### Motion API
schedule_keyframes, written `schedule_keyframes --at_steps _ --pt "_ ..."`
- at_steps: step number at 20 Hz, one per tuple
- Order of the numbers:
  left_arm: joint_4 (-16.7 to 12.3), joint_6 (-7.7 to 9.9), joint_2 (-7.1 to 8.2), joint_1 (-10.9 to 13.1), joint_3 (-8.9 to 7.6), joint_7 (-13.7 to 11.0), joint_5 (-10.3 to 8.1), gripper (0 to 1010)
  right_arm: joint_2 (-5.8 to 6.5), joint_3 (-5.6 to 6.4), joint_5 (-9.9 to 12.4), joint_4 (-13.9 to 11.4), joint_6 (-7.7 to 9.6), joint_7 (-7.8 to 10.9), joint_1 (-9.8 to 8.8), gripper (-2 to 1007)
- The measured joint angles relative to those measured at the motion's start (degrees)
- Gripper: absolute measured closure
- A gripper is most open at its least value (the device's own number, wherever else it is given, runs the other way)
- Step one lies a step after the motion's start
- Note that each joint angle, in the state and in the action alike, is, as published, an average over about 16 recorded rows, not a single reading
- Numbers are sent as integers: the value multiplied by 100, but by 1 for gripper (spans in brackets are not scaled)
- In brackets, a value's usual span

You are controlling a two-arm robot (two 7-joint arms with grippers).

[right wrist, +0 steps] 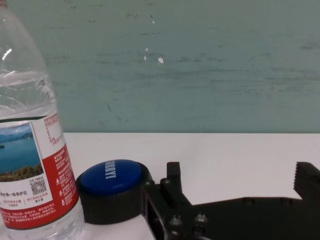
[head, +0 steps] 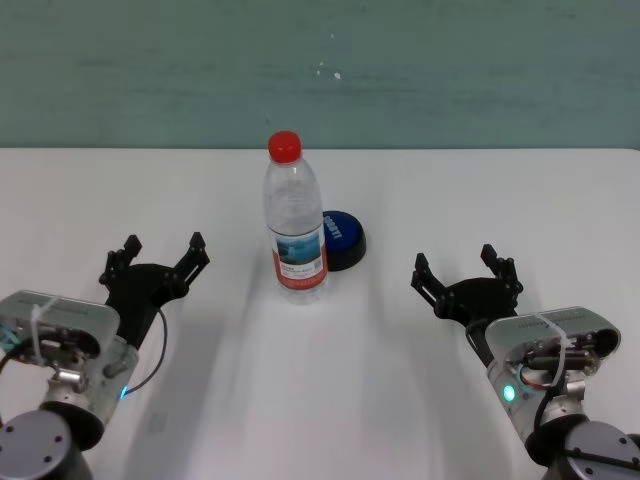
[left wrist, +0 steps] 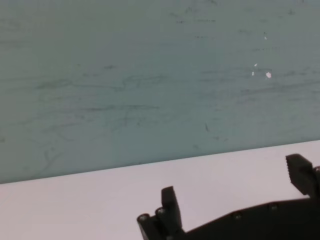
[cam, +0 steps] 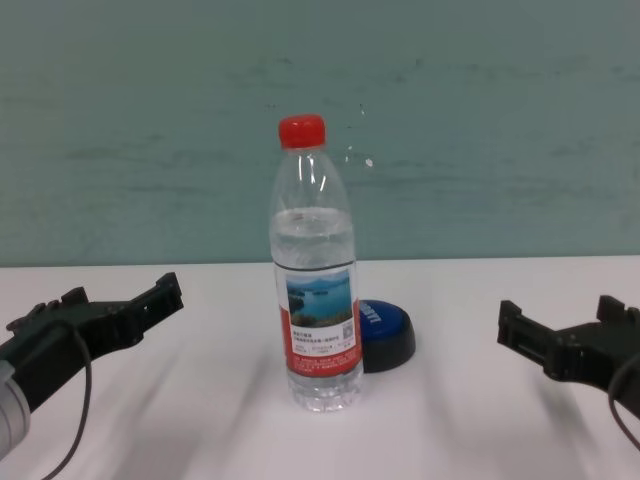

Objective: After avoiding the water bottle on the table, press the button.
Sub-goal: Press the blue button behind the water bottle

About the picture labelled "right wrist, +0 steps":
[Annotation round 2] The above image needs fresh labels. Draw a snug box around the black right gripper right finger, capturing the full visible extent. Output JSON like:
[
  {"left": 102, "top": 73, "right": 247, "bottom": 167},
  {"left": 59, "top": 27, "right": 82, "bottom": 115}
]
[{"left": 291, "top": 161, "right": 320, "bottom": 201}]

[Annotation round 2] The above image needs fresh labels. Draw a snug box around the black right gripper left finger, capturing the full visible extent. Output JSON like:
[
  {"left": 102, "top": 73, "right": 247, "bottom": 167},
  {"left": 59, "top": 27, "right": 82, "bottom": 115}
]
[{"left": 140, "top": 161, "right": 194, "bottom": 240}]

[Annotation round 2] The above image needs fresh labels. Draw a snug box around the blue push button black base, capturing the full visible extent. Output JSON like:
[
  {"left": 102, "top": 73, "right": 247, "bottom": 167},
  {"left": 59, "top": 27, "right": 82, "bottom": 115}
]
[{"left": 75, "top": 158, "right": 156, "bottom": 225}]

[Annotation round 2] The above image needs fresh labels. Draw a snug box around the clear water bottle red cap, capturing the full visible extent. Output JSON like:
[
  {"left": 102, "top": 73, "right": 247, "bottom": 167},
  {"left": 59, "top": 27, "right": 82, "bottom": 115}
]
[{"left": 0, "top": 0, "right": 85, "bottom": 240}]

